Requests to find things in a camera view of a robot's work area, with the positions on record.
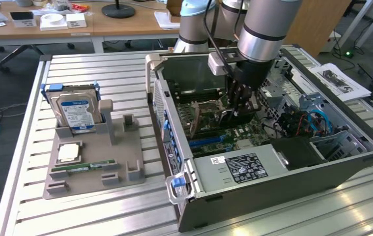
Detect red wire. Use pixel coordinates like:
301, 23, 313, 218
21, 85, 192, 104
299, 114, 325, 135

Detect silver chipset heatsink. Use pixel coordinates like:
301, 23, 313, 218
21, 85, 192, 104
235, 139, 253, 150

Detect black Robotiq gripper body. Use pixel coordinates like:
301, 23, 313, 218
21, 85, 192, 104
227, 59, 275, 90

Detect white table frame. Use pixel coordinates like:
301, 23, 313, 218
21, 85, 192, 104
336, 0, 373, 51

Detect grey power supply unit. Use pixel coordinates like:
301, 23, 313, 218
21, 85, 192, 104
192, 144, 289, 192

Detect black round lamp base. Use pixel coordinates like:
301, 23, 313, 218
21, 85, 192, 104
101, 0, 137, 18

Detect black camera cable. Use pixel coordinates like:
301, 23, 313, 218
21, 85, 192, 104
204, 0, 236, 77

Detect stack of printed papers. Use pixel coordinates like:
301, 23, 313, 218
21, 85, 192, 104
309, 62, 373, 102

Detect plain white box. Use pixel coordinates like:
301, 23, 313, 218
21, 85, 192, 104
65, 13, 87, 29

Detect black wire bundle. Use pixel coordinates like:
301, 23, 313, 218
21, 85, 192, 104
261, 112, 301, 138

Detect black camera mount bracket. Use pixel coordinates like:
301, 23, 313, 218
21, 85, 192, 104
220, 48, 241, 63

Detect wooden cabinet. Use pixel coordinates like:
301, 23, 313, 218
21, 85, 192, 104
283, 0, 353, 57

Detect red small parts bag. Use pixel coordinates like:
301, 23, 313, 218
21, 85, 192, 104
71, 2, 91, 13

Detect white box with black top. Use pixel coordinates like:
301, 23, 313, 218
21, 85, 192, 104
9, 11, 37, 28

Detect slanted metal disk bay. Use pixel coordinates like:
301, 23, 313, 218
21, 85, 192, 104
309, 130, 369, 162

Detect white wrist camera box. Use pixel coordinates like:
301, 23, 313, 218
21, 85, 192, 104
208, 53, 232, 76

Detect open dark grey PC case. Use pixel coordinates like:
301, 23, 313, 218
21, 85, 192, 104
145, 48, 373, 233

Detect blue case latch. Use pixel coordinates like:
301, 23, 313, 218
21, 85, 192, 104
169, 177, 185, 189

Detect blue wire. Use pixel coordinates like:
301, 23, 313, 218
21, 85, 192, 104
305, 110, 334, 137

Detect white tape roll on box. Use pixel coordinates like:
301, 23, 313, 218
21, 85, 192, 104
40, 13, 69, 32

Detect grey plastic parts rack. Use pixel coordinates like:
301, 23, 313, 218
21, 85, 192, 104
41, 99, 147, 201

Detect green RAM stick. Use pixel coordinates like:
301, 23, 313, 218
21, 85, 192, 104
51, 160, 115, 172

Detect green motherboard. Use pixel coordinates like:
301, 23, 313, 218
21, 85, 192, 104
172, 86, 272, 158

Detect blue expansion slot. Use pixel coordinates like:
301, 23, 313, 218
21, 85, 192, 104
188, 136, 228, 148

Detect black graphics card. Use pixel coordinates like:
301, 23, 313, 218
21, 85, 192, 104
188, 94, 261, 138

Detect white box with red button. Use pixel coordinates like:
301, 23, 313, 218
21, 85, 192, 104
324, 30, 342, 54

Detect perforated metal disk bay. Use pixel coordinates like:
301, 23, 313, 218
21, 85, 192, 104
257, 59, 307, 120

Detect white papers on desk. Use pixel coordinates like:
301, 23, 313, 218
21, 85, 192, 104
155, 11, 183, 30

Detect dark bag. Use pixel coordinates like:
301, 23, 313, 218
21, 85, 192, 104
52, 0, 72, 12

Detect brown cardboard box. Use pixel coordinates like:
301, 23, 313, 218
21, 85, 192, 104
165, 0, 187, 24

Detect silver CPU chip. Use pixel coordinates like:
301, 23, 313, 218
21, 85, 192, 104
56, 144, 81, 163

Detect hard disk in blue caddy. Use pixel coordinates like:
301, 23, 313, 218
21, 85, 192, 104
40, 83, 100, 123

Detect hard disk with blue label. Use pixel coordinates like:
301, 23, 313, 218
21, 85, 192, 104
48, 92, 97, 135

